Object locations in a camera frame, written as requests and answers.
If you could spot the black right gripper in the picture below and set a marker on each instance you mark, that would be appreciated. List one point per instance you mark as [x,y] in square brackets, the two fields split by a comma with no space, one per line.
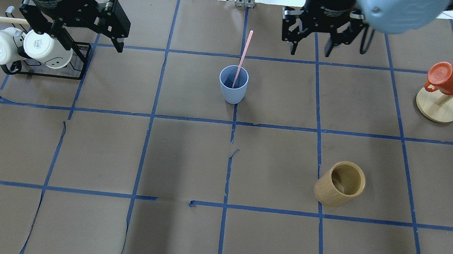
[328,2]

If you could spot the pink chopstick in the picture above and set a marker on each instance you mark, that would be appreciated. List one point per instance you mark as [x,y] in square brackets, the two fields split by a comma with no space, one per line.
[245,51]

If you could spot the light blue plastic cup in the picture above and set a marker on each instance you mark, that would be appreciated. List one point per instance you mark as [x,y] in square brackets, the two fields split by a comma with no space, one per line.
[233,95]

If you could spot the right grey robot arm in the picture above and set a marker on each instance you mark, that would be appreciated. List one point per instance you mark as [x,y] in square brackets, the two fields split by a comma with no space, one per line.
[399,16]

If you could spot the bamboo wooden cup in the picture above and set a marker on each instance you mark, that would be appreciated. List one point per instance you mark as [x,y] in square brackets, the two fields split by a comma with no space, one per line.
[343,182]

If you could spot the white ceramic mug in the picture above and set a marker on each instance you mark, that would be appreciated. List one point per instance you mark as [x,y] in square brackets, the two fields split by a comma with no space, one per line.
[46,50]
[11,40]

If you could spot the wooden dowel rod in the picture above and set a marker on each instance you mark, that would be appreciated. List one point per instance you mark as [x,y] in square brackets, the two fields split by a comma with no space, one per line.
[14,21]

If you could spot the orange plastic mug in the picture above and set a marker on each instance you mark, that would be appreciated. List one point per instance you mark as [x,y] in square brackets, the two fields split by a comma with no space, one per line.
[440,78]

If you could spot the black wire mug rack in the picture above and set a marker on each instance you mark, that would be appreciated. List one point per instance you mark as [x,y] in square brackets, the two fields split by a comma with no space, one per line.
[29,66]

